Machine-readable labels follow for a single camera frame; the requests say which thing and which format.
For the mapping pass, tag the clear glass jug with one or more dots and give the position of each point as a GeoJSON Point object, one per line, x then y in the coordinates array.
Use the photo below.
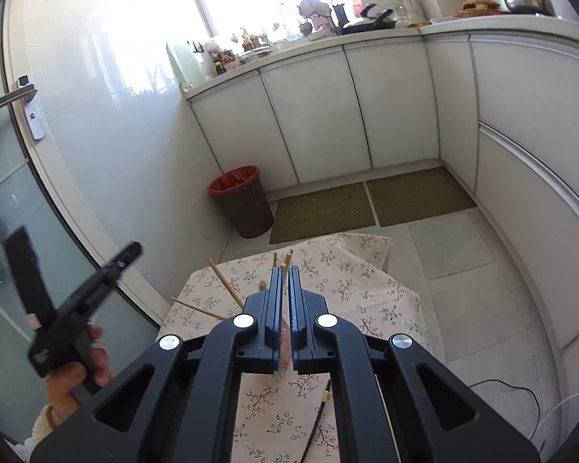
{"type": "Point", "coordinates": [407, 9]}

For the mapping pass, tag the floral tablecloth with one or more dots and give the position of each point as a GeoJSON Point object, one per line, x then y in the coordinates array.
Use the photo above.
{"type": "Point", "coordinates": [347, 289]}

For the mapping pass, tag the tray with food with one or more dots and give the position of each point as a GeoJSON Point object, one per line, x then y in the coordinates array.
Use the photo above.
{"type": "Point", "coordinates": [480, 6]}

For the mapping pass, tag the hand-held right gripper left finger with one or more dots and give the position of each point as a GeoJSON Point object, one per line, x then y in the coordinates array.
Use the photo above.
{"type": "Point", "coordinates": [275, 299]}

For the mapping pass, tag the pink perforated basket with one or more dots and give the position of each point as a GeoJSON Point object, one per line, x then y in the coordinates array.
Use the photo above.
{"type": "Point", "coordinates": [285, 347]}

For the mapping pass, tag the person's left hand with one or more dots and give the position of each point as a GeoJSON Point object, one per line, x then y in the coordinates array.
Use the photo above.
{"type": "Point", "coordinates": [65, 390]}

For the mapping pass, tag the frosted glass door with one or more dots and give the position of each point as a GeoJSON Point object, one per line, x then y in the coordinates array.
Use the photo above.
{"type": "Point", "coordinates": [9, 193]}

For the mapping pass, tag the person's left forearm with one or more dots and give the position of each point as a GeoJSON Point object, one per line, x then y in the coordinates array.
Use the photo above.
{"type": "Point", "coordinates": [41, 436]}

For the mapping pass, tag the olive floor mat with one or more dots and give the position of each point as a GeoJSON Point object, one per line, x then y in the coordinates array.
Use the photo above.
{"type": "Point", "coordinates": [323, 214]}
{"type": "Point", "coordinates": [417, 195]}

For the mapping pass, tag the white countertop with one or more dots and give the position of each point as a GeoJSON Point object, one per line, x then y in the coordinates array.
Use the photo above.
{"type": "Point", "coordinates": [487, 21]}

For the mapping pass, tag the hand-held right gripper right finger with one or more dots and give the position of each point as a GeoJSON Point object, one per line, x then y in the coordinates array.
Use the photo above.
{"type": "Point", "coordinates": [295, 299]}

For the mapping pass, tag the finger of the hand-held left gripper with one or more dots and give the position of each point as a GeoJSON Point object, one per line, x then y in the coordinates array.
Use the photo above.
{"type": "Point", "coordinates": [101, 284]}

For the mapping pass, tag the brown trash bin red bag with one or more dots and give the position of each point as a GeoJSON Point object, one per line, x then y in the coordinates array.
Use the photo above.
{"type": "Point", "coordinates": [246, 212]}

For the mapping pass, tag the pale green appliance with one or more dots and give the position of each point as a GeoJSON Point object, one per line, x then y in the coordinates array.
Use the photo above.
{"type": "Point", "coordinates": [186, 65]}

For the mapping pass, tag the dark blue box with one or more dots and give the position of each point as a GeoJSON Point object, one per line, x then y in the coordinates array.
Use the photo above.
{"type": "Point", "coordinates": [339, 12]}

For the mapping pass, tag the black chopstick with gold band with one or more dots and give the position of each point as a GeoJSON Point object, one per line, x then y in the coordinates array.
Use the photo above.
{"type": "Point", "coordinates": [318, 415]}

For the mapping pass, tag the grey plastic bag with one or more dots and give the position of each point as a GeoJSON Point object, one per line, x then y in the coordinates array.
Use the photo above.
{"type": "Point", "coordinates": [313, 9]}

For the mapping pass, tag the row of small countertop jars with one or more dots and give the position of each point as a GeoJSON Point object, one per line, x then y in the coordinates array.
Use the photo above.
{"type": "Point", "coordinates": [241, 46]}

